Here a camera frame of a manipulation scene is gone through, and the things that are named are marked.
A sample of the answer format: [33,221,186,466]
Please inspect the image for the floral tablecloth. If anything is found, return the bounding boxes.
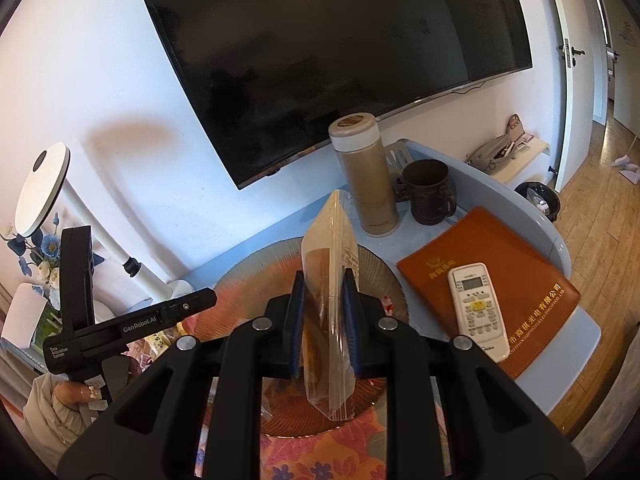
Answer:
[107,305,453,480]

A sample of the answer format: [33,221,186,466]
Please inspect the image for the white plastic utensil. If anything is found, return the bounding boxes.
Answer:
[387,140,416,203]

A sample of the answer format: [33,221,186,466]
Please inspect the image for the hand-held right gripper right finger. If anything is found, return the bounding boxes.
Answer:
[342,267,587,480]

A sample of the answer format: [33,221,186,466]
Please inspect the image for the white wall shelf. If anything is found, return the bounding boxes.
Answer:
[465,132,551,186]

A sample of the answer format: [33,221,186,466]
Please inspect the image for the beige thermos bottle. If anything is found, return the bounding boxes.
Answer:
[328,114,399,237]

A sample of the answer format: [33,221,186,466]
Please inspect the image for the pink small bag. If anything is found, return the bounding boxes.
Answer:
[507,114,533,146]

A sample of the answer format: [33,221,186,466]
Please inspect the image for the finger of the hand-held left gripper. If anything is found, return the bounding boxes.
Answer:
[150,287,218,333]

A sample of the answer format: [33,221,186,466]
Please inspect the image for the white box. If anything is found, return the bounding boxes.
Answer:
[0,282,56,351]

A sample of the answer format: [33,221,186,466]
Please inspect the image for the blue artificial flowers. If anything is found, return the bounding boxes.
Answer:
[2,212,106,306]

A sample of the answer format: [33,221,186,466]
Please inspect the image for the clear biscuit snack packet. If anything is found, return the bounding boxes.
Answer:
[301,190,361,423]

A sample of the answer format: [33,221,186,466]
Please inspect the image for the black trash bin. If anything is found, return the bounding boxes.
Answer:
[515,181,562,223]

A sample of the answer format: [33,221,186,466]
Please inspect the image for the pile of snack packets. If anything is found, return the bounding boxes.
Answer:
[125,317,201,372]

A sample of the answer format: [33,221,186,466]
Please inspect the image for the white remote control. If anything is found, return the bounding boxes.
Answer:
[447,262,511,363]

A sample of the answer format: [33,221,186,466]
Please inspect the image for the light blue table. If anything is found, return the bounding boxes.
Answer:
[170,137,601,426]

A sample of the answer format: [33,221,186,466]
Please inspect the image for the dark brown mug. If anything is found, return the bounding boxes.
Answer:
[402,159,457,226]

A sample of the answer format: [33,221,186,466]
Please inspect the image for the white floor mop head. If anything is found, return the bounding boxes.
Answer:
[612,155,640,183]

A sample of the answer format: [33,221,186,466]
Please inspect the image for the person's left hand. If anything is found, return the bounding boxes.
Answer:
[52,381,109,413]

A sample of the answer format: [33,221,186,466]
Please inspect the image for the black door handle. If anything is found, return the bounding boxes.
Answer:
[557,37,586,68]

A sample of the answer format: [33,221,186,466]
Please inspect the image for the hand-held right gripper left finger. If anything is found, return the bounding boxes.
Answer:
[57,271,307,480]

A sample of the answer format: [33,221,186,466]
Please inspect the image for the person's left forearm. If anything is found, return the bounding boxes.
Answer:
[22,372,88,448]

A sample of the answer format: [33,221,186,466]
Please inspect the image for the grey desk telephone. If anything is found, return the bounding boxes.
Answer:
[467,137,516,175]

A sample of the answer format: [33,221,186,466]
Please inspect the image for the white door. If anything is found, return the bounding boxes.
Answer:
[542,0,623,193]

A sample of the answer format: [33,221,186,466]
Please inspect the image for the white floor lamp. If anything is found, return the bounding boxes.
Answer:
[15,142,196,311]

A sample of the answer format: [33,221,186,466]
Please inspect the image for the black flat television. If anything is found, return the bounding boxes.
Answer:
[131,0,533,191]

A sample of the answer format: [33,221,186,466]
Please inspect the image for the orange leather folder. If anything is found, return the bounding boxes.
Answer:
[396,206,582,380]

